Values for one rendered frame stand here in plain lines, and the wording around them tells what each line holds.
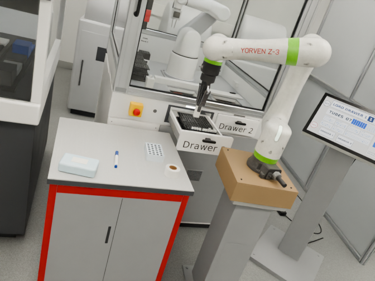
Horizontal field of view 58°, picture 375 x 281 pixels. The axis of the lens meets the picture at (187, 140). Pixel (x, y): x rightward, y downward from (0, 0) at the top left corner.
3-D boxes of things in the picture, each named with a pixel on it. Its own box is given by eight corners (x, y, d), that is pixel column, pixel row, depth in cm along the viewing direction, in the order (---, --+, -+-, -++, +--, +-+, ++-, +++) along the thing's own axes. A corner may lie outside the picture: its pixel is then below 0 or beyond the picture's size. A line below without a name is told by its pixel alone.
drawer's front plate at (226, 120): (254, 136, 219) (260, 121, 214) (213, 130, 209) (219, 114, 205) (253, 135, 220) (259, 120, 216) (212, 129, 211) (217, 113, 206)
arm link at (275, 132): (277, 154, 174) (292, 121, 166) (278, 168, 160) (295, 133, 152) (253, 145, 175) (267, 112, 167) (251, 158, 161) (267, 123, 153)
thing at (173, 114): (224, 151, 181) (227, 142, 179) (179, 146, 173) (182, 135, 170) (203, 120, 215) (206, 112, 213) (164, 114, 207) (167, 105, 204)
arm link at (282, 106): (280, 133, 184) (327, 37, 161) (281, 145, 169) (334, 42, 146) (257, 125, 185) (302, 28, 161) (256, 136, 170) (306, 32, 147)
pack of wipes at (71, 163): (98, 167, 148) (100, 158, 147) (94, 179, 140) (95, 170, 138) (63, 160, 146) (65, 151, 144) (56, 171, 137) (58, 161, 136)
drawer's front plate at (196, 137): (227, 156, 181) (234, 138, 177) (176, 150, 171) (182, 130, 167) (226, 154, 183) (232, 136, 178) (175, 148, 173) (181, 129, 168)
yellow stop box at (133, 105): (141, 118, 190) (144, 106, 187) (128, 116, 187) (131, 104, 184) (140, 114, 194) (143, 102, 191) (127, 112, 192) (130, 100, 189)
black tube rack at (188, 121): (213, 143, 187) (216, 133, 184) (183, 139, 181) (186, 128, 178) (202, 126, 206) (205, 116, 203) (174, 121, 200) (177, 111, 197)
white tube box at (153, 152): (162, 163, 168) (164, 156, 166) (145, 160, 165) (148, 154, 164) (159, 150, 178) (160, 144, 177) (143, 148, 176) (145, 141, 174)
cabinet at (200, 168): (227, 232, 257) (265, 140, 224) (86, 226, 222) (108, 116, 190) (195, 165, 338) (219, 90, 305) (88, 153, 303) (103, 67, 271)
